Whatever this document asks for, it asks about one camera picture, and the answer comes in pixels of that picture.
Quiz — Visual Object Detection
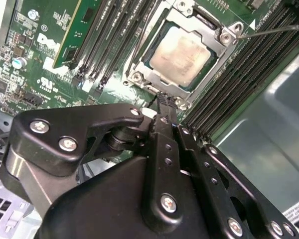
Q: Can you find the metal socket cover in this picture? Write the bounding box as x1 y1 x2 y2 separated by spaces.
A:
126 4 240 101

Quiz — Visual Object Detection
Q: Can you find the metal wire locking lever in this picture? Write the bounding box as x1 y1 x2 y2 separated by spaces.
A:
124 0 165 78
235 22 299 40

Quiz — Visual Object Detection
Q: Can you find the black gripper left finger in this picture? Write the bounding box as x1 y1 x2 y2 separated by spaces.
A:
0 92 188 232

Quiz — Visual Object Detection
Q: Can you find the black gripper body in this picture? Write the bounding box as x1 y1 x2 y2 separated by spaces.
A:
39 154 224 239

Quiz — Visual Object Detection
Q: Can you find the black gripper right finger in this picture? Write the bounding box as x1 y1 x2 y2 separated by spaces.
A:
176 125 299 239

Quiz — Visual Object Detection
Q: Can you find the CPU with silver top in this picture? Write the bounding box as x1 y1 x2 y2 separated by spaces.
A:
149 21 214 88

